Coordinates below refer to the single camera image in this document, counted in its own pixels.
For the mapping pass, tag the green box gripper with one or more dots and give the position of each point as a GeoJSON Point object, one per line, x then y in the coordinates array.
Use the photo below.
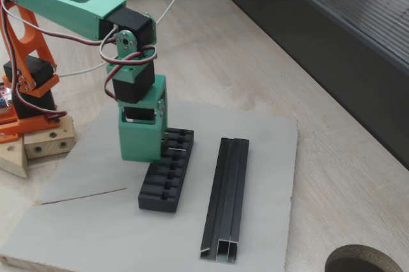
{"type": "Point", "coordinates": [139, 139]}

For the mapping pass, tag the black slotted holder block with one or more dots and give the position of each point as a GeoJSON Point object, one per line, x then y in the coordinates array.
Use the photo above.
{"type": "Point", "coordinates": [159, 201]}

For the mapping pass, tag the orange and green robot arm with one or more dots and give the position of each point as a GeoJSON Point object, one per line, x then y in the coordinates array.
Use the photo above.
{"type": "Point", "coordinates": [73, 4]}

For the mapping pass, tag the black aluminium profile bar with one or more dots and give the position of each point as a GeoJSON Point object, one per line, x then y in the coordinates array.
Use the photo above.
{"type": "Point", "coordinates": [223, 201]}

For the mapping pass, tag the wooden block with bolts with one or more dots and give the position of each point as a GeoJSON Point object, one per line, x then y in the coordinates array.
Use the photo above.
{"type": "Point", "coordinates": [48, 144]}

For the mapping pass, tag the grey topped plywood board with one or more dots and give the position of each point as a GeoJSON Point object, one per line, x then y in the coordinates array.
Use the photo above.
{"type": "Point", "coordinates": [96, 230]}

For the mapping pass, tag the light wooden plank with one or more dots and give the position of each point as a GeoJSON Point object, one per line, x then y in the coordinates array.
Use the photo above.
{"type": "Point", "coordinates": [12, 157]}

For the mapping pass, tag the red controller circuit board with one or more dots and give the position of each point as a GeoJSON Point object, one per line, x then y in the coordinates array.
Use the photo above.
{"type": "Point", "coordinates": [4, 99]}

